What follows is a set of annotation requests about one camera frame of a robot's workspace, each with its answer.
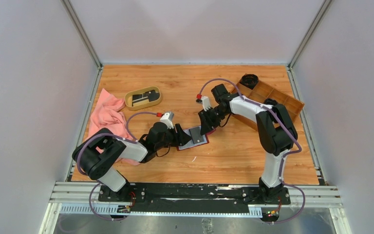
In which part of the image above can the grey credit card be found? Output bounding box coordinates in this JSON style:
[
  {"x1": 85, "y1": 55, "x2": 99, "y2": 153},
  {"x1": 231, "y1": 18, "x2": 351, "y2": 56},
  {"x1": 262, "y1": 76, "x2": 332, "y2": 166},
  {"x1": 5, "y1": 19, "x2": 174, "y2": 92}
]
[{"x1": 188, "y1": 126, "x2": 207, "y2": 145}]

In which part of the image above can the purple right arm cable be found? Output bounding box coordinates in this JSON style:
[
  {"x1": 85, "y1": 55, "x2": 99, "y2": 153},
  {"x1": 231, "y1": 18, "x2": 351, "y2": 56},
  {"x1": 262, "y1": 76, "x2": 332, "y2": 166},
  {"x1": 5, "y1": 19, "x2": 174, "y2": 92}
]
[{"x1": 198, "y1": 78, "x2": 306, "y2": 225}]

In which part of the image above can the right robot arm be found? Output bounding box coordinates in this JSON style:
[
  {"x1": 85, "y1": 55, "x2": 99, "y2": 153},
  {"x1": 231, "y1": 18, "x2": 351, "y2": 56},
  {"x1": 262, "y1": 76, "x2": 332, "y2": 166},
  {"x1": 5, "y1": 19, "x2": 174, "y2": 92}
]
[{"x1": 196, "y1": 84, "x2": 298, "y2": 204}]

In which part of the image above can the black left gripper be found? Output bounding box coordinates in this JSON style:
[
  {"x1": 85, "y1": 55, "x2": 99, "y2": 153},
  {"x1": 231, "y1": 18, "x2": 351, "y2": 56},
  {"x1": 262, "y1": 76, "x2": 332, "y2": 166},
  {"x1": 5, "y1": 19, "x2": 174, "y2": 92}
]
[{"x1": 155, "y1": 123, "x2": 191, "y2": 151}]

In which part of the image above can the oval wooden tray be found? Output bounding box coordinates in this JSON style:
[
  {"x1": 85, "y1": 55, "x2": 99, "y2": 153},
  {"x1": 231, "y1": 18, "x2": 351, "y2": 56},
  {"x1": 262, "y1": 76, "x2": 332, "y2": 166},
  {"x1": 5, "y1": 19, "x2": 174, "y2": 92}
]
[{"x1": 124, "y1": 86, "x2": 162, "y2": 111}]

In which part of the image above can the wooden compartment organizer tray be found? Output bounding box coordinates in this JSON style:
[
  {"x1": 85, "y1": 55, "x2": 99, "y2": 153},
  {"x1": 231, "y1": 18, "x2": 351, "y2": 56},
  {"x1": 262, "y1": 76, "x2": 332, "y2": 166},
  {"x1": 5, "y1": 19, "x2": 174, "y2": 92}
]
[{"x1": 236, "y1": 74, "x2": 304, "y2": 132}]

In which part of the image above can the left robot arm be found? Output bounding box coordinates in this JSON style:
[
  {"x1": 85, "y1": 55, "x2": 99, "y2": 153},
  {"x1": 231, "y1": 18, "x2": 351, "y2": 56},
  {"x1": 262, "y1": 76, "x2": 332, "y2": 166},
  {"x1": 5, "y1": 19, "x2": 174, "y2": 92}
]
[{"x1": 72, "y1": 122, "x2": 192, "y2": 201}]

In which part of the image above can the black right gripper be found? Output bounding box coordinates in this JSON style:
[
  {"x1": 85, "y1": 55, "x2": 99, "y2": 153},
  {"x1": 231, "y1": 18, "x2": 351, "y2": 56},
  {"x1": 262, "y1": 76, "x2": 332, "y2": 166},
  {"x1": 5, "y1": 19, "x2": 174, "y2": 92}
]
[{"x1": 199, "y1": 106, "x2": 229, "y2": 136}]

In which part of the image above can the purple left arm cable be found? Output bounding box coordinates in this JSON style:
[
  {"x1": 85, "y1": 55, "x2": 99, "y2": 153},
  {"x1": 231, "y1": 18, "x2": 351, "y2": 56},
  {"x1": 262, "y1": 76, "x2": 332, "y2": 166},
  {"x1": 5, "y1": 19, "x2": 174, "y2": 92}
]
[{"x1": 74, "y1": 112, "x2": 162, "y2": 222}]

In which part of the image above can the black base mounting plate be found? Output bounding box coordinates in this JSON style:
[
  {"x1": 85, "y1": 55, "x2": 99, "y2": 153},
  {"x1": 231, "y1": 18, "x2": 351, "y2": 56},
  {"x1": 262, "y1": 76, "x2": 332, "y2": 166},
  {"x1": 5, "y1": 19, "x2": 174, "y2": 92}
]
[{"x1": 97, "y1": 183, "x2": 291, "y2": 214}]

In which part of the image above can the black tape roll top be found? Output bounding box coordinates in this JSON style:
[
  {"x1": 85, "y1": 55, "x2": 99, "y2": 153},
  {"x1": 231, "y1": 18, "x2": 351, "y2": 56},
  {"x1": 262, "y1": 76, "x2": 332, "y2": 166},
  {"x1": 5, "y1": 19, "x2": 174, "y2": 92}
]
[{"x1": 240, "y1": 74, "x2": 259, "y2": 89}]

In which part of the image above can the pink cloth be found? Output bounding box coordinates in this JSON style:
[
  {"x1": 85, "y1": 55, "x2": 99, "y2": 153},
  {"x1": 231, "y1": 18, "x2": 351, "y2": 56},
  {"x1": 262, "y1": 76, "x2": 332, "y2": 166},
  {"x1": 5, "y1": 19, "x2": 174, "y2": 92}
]
[{"x1": 87, "y1": 88, "x2": 141, "y2": 166}]

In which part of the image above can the black tape roll right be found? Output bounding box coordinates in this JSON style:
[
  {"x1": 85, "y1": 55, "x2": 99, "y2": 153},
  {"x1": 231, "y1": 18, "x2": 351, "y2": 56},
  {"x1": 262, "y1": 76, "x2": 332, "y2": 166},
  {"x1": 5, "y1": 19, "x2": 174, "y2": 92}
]
[{"x1": 263, "y1": 98, "x2": 278, "y2": 106}]

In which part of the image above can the aluminium frame rail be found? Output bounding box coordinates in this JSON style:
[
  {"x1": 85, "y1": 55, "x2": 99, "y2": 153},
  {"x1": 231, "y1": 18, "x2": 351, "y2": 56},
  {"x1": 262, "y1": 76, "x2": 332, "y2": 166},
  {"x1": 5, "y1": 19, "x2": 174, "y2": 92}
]
[{"x1": 50, "y1": 182, "x2": 342, "y2": 218}]

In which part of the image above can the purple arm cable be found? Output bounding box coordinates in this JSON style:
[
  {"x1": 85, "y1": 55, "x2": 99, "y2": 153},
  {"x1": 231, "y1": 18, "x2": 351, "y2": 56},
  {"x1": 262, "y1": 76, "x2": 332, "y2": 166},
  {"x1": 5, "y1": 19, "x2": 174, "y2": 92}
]
[
  {"x1": 74, "y1": 112, "x2": 162, "y2": 222},
  {"x1": 198, "y1": 78, "x2": 306, "y2": 225}
]

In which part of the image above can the black tape roll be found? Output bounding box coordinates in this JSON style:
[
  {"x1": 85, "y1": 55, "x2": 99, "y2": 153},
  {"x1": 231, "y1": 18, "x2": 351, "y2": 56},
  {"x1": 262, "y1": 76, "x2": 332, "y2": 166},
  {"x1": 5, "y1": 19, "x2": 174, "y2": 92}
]
[
  {"x1": 240, "y1": 74, "x2": 259, "y2": 89},
  {"x1": 263, "y1": 98, "x2": 278, "y2": 106}
]

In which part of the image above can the red leather card holder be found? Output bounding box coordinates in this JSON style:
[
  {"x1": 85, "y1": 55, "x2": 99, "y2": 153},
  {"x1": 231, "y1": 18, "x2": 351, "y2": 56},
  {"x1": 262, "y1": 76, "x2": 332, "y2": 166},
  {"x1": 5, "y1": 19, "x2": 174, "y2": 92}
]
[{"x1": 177, "y1": 126, "x2": 209, "y2": 151}]

